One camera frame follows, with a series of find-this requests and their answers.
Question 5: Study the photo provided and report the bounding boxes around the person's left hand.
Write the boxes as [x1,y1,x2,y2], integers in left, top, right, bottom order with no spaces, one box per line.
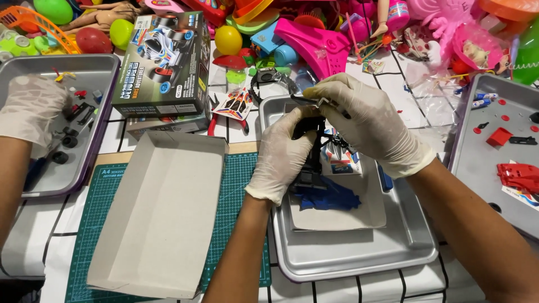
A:
[245,106,321,206]

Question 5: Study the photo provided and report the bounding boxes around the person's right hand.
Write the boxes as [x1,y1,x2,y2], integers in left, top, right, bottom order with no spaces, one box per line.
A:
[302,72,437,180]

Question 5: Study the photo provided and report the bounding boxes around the small black plastic part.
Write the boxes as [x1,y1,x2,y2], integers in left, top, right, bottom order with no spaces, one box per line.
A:
[291,93,351,119]

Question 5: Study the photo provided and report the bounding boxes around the black toy car chassis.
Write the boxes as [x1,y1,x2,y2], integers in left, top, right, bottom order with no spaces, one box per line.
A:
[291,116,358,190]

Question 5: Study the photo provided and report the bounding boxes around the black toy wristwatch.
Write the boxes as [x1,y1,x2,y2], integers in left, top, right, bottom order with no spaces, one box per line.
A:
[248,67,295,104]

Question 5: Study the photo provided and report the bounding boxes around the heap of colourful toys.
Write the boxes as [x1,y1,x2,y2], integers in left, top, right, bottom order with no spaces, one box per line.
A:
[0,0,539,87]

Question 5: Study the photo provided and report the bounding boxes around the flame sticker sheet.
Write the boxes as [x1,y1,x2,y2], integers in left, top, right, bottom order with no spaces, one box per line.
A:
[212,88,254,121]

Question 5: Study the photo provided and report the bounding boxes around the colourful sticker sheet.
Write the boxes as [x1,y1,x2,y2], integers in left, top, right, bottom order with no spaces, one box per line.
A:
[321,128,363,175]

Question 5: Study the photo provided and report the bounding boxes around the green cutting mat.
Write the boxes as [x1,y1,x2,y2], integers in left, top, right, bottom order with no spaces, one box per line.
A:
[65,152,272,303]

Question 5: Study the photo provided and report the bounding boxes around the blue plastic car body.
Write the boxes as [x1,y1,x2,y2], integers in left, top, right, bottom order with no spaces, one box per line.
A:
[295,177,362,211]

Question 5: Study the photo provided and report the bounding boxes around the clear plastic bag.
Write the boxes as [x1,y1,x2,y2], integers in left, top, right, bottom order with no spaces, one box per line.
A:
[404,63,468,127]

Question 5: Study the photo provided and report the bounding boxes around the white cardboard insert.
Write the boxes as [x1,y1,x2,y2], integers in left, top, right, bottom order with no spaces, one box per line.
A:
[288,162,387,231]

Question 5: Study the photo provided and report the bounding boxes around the toy car kit box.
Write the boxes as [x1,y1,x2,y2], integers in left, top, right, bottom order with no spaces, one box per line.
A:
[111,11,211,118]

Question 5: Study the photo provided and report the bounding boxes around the silver metal tray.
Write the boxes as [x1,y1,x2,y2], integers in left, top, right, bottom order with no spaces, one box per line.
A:
[259,95,439,283]
[0,54,121,198]
[447,74,539,240]

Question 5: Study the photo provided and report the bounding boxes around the white cardboard box tray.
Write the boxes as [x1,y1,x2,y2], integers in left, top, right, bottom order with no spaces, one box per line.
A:
[86,131,230,299]

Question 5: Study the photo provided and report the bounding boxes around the red plastic block part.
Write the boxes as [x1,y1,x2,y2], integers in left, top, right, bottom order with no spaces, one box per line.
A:
[486,127,513,147]

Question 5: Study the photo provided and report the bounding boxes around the white black-grid tablecloth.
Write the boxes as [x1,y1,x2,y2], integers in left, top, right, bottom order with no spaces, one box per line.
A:
[0,40,539,303]

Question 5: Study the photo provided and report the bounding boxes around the red plastic car body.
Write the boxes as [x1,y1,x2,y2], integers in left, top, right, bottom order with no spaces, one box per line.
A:
[497,163,539,194]

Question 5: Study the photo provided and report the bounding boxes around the white sticker sheet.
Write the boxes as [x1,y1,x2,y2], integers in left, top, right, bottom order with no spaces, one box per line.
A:
[501,160,539,211]

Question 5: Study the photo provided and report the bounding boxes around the red-handled pliers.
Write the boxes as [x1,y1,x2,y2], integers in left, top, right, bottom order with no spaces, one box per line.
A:
[207,95,250,136]

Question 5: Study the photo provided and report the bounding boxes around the blue tool handle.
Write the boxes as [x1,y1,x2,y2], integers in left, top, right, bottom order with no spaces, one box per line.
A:
[377,164,393,192]

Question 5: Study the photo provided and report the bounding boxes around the black plastic frame part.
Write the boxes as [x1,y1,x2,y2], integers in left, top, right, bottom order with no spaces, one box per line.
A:
[69,102,96,125]

